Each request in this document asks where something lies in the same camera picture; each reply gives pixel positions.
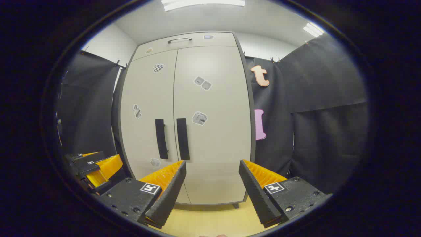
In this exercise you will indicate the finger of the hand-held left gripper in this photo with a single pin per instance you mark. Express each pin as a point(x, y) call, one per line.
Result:
point(107, 169)
point(88, 158)

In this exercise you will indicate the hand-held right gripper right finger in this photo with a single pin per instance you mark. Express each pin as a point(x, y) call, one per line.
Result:
point(256, 197)

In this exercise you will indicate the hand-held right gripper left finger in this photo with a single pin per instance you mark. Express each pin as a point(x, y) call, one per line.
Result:
point(169, 197)

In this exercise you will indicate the beige double-door shoe cabinet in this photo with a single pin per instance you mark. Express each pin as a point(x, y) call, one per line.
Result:
point(213, 148)

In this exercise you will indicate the beige cabinet door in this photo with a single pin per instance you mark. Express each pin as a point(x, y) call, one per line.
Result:
point(217, 98)
point(148, 98)

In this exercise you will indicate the beige cabinet drawer front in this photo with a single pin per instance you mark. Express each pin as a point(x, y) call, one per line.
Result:
point(184, 47)

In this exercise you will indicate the black backdrop cloth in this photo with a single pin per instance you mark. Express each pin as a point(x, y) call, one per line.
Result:
point(315, 98)
point(88, 108)

